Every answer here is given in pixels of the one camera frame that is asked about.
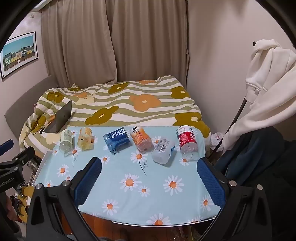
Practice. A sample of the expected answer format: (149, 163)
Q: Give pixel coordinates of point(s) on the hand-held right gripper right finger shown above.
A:
(210, 183)

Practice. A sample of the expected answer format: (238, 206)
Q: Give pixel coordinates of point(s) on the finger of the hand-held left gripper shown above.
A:
(23, 155)
(5, 147)

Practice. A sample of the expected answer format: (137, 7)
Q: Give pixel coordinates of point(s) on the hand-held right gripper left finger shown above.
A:
(89, 183)

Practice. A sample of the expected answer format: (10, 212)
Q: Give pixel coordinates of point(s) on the yellow label clear cup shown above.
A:
(85, 139)

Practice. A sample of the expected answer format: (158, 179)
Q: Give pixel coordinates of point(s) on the red label clear cup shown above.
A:
(187, 141)

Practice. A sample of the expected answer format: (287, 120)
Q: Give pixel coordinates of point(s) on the blue label cup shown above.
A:
(116, 139)

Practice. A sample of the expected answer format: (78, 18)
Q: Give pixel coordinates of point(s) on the white label clear cup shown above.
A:
(163, 149)

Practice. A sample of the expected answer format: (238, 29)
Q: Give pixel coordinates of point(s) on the orange label clear cup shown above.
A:
(141, 139)

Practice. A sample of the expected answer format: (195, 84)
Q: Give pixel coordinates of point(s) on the yellow patterned object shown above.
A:
(24, 197)

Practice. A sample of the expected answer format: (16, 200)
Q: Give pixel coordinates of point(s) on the daisy print blue tablecloth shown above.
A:
(129, 192)

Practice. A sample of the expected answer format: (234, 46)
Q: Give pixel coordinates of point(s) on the white plastic bag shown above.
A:
(216, 140)

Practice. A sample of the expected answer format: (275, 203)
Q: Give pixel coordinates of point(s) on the grey padded headboard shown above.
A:
(25, 102)

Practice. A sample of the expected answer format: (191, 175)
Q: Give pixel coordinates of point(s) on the dark jacket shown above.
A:
(254, 153)

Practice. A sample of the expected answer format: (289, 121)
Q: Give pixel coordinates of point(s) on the grey laptop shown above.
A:
(62, 115)

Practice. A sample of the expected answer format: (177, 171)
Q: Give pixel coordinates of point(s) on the dark clothes rack pole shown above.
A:
(233, 120)

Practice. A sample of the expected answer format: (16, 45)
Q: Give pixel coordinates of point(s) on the floral striped blanket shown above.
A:
(150, 111)

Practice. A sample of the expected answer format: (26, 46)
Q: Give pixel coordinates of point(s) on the white hoodie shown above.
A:
(270, 92)

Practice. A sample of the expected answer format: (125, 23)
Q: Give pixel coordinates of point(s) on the beige curtain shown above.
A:
(150, 39)
(78, 41)

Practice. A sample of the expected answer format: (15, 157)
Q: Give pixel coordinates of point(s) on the wall poster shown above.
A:
(19, 54)

